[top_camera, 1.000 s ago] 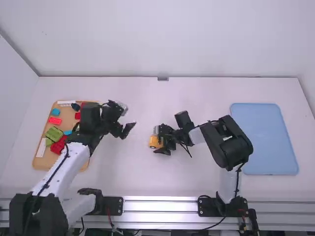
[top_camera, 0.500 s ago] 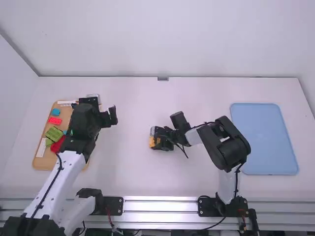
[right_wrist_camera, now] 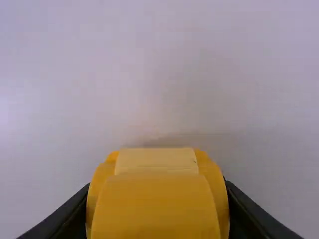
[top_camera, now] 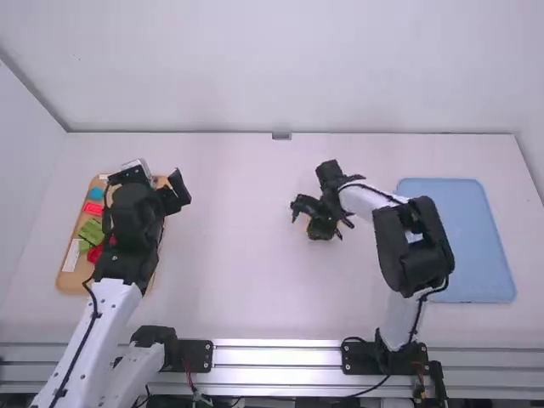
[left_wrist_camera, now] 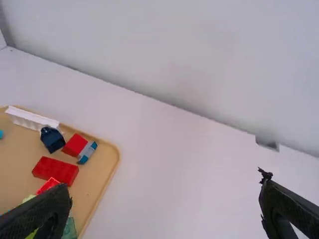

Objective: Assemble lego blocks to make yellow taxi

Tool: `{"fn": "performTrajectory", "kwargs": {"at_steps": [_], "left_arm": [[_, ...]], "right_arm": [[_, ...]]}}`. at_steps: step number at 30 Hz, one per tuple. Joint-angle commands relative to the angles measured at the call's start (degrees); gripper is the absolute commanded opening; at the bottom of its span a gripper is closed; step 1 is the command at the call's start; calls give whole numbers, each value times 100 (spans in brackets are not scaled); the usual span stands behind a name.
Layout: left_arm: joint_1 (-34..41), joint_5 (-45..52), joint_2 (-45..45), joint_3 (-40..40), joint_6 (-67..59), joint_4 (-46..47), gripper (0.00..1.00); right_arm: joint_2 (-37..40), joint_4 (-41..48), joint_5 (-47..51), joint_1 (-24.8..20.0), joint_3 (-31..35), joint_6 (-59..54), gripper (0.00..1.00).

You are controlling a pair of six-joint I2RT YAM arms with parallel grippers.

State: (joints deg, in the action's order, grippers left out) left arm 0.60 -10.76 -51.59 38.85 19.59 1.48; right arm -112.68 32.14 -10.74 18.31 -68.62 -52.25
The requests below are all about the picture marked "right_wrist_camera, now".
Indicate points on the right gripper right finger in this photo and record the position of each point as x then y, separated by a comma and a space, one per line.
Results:
249, 219

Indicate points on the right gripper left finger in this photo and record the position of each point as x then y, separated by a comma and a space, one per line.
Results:
64, 221

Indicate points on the yellow toy car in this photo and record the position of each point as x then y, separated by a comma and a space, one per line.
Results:
157, 199

